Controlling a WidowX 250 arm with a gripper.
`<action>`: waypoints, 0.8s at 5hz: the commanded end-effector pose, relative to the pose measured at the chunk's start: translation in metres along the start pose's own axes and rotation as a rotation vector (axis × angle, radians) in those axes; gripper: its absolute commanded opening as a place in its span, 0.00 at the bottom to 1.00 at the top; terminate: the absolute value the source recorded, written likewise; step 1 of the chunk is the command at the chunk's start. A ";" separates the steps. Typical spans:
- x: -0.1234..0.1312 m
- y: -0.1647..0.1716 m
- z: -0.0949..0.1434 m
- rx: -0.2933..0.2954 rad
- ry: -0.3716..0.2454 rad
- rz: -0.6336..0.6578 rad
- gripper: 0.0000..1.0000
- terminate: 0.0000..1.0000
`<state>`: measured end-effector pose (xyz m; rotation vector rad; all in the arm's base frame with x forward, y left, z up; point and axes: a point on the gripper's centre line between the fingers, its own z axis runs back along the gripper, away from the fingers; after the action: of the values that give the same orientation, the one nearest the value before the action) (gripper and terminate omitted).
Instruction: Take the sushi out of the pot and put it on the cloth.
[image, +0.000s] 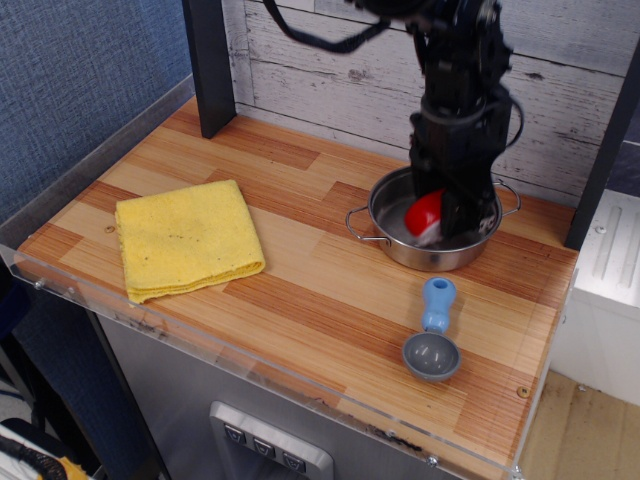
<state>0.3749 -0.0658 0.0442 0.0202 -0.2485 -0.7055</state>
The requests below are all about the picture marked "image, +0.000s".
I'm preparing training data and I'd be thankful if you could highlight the clear acrylic edge guard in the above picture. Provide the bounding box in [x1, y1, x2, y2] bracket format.
[2, 224, 577, 479]

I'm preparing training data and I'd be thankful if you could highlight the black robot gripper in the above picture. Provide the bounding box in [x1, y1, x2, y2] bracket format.
[409, 97, 513, 238]

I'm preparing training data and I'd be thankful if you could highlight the black right vertical post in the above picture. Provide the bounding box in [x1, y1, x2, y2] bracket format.
[564, 44, 639, 250]

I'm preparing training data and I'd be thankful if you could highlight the small stainless steel pot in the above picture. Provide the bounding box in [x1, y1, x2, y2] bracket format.
[345, 167, 522, 272]

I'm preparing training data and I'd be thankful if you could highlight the black braided cable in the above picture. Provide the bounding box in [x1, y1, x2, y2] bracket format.
[260, 0, 392, 55]

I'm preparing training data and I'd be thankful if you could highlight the black and yellow floor object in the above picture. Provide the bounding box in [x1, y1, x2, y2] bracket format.
[1, 418, 92, 479]

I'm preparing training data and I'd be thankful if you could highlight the blue and grey scoop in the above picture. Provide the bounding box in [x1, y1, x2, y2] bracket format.
[402, 277, 462, 382]

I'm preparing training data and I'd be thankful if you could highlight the white ribbed side unit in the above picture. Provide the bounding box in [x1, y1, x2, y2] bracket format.
[550, 190, 639, 405]

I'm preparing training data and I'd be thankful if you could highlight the folded yellow cloth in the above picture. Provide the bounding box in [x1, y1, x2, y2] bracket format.
[115, 180, 266, 304]

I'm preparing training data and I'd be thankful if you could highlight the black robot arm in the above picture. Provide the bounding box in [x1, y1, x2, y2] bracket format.
[355, 1, 514, 238]

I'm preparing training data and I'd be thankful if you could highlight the black vertical post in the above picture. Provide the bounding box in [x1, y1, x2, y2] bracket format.
[182, 0, 237, 139]
[564, 44, 639, 250]

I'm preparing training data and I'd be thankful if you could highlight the black left vertical post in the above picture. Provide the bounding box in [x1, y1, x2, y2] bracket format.
[182, 0, 237, 139]

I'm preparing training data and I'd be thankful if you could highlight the silver dispenser button panel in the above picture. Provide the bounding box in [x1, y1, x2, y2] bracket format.
[210, 401, 334, 480]

